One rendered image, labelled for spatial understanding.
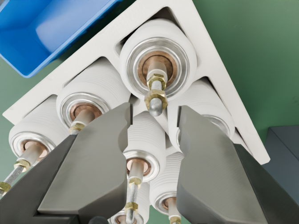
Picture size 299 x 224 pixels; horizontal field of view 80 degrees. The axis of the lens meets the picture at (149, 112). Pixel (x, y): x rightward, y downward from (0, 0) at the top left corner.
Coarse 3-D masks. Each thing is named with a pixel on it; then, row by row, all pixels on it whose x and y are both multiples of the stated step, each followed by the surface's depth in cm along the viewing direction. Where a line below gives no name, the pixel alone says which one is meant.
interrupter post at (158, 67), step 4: (152, 64) 20; (156, 64) 20; (160, 64) 20; (164, 64) 21; (148, 68) 21; (152, 68) 19; (156, 68) 18; (160, 68) 19; (164, 68) 19; (148, 72) 19; (152, 72) 18; (156, 72) 18; (160, 72) 18; (164, 72) 18; (148, 76) 19; (164, 76) 19
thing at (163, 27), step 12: (144, 24) 25; (156, 24) 21; (168, 24) 22; (132, 36) 20; (144, 36) 20; (168, 36) 19; (180, 36) 20; (132, 48) 20; (192, 48) 20; (120, 60) 22; (192, 60) 21; (120, 72) 22; (192, 72) 21
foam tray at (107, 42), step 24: (144, 0) 24; (168, 0) 24; (120, 24) 26; (192, 24) 25; (96, 48) 27; (120, 48) 30; (72, 72) 30; (216, 72) 28; (24, 96) 32; (48, 96) 43; (240, 120) 33; (168, 144) 38
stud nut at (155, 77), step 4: (152, 76) 17; (156, 76) 17; (160, 76) 17; (148, 80) 18; (152, 80) 17; (160, 80) 17; (164, 80) 17; (148, 84) 18; (164, 84) 17; (164, 88) 18
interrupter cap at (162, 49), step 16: (144, 48) 20; (160, 48) 20; (176, 48) 20; (128, 64) 21; (144, 64) 21; (176, 64) 21; (128, 80) 22; (144, 80) 22; (176, 80) 22; (144, 96) 23
